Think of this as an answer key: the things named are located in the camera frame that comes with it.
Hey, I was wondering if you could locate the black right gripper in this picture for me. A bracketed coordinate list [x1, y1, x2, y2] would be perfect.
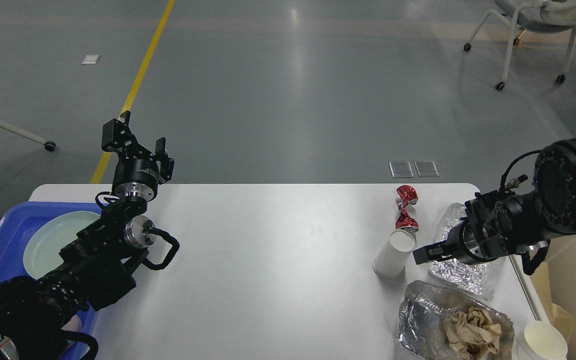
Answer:
[412, 219, 489, 265]

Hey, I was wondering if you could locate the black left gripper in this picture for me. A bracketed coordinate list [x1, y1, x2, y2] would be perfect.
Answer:
[101, 111, 175, 202]

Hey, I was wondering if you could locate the silver foil bag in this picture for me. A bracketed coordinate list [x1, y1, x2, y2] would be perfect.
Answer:
[429, 203, 506, 300]

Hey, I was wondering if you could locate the white paper bowl cup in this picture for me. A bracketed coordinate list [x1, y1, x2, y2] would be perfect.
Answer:
[513, 320, 569, 360]

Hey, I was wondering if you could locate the light green plate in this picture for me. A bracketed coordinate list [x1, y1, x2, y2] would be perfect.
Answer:
[23, 210, 101, 280]

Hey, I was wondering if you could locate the brown paper bag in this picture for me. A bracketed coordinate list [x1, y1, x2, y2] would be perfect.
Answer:
[530, 260, 574, 344]

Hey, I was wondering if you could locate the pink mug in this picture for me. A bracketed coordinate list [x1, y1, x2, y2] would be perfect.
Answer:
[61, 315, 83, 351]

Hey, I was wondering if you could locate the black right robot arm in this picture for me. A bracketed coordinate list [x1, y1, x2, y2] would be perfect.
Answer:
[413, 138, 576, 276]

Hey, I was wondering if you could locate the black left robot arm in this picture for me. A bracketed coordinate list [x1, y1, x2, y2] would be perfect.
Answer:
[0, 110, 180, 360]

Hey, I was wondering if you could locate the small beige cup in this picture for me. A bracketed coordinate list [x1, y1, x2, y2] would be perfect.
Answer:
[372, 229, 416, 280]

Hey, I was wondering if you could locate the silver foil tray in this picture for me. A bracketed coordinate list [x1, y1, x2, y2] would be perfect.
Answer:
[397, 280, 515, 360]

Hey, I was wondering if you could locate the crushed red can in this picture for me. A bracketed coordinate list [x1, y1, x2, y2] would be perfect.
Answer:
[395, 184, 419, 234]

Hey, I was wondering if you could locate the right floor outlet plate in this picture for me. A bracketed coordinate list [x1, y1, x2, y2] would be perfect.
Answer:
[414, 161, 440, 177]

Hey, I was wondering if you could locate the floor outlet plate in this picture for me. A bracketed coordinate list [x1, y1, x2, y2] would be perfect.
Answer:
[389, 161, 415, 179]
[414, 161, 440, 177]

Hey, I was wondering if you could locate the crumpled brown paper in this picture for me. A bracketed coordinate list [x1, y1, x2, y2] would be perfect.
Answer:
[441, 307, 503, 360]

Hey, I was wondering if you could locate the left floor outlet plate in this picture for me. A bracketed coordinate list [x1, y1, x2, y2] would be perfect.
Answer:
[389, 161, 415, 179]

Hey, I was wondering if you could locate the blue plastic tray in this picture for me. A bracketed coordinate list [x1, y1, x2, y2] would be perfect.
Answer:
[0, 202, 100, 360]

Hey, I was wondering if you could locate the grey office chair right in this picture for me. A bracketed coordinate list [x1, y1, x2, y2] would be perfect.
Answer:
[462, 0, 576, 91]

